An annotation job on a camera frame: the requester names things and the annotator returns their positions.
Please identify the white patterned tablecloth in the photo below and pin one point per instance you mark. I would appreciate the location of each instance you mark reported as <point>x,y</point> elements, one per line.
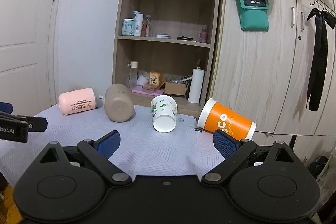
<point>142,151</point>

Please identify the pink flat box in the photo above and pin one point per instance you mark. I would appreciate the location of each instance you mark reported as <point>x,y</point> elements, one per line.
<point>141,90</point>

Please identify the black ribbon bow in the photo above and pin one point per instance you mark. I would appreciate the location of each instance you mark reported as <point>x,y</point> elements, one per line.
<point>319,62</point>

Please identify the beige ceramic cup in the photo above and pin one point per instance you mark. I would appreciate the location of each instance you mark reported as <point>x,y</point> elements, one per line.
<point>118,104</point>

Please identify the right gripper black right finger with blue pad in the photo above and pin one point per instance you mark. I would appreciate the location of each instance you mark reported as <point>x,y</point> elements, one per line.
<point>235,153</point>

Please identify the paper towel roll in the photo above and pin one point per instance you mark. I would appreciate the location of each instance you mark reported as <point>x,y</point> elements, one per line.
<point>196,86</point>

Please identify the orange paper cup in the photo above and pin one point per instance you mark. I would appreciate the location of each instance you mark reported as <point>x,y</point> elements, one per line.
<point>215,116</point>

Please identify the pink small bottle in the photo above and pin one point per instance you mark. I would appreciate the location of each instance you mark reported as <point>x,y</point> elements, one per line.
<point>204,34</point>

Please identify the clear bottle beige cap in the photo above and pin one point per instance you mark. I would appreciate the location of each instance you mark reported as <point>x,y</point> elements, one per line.
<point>133,74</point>

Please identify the small cardboard box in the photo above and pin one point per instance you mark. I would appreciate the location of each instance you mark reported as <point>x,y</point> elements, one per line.
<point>175,89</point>

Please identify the wooden bookshelf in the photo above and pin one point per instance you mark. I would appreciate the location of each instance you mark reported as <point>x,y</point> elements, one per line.
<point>173,46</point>

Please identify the pink cup grey rim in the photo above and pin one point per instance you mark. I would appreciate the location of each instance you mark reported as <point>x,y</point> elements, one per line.
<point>78,101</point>

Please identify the teal Redmi pouch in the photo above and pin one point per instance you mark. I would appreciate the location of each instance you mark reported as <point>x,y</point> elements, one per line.
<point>253,15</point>

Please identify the orange small bottle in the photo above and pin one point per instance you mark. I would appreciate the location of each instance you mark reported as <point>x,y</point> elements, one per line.
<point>145,26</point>

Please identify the teal white jar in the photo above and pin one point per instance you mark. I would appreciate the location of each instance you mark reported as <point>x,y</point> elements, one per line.
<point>128,27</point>

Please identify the white door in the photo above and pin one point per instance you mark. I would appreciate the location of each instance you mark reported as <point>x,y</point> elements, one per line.
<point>25,28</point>

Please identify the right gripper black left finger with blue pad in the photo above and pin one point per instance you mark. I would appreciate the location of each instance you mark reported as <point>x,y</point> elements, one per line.
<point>98,152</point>

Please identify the white floral paper cup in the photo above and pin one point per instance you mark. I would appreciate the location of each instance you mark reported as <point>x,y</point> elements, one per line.
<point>164,113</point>

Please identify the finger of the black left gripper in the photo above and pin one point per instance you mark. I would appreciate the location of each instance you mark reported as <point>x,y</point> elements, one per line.
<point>6,107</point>
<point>34,124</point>

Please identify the yellow floral box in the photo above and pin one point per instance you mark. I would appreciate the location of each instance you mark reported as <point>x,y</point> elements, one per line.
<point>155,78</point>

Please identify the white pump bottle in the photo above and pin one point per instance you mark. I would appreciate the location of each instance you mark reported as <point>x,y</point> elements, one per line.
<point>138,21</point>

